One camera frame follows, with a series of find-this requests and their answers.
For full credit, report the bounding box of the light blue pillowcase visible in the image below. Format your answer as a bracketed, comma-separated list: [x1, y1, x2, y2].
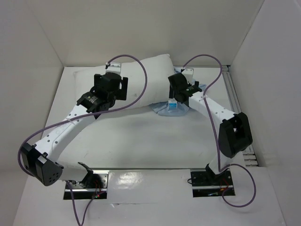
[149, 78, 196, 117]

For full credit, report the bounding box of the white pillow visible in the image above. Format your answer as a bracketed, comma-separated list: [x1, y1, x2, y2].
[73, 53, 174, 112]

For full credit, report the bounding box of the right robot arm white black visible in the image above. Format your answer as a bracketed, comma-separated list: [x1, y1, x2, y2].
[168, 73, 253, 185]

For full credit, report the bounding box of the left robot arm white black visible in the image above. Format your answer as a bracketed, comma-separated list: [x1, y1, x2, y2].
[21, 72, 128, 186]

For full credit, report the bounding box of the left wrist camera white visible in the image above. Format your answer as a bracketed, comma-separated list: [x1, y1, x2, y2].
[105, 62, 121, 75]

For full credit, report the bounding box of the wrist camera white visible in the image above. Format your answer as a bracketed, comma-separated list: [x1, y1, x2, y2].
[105, 62, 121, 75]
[181, 67, 194, 84]

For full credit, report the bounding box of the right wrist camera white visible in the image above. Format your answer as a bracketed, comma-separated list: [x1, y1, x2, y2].
[181, 67, 194, 84]

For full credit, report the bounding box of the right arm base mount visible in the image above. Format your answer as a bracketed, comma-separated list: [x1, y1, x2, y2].
[187, 170, 235, 198]

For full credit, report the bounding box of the aluminium rail frame right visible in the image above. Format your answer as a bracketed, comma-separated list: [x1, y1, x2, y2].
[222, 65, 259, 167]

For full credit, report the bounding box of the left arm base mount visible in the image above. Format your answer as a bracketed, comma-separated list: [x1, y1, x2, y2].
[69, 169, 109, 200]

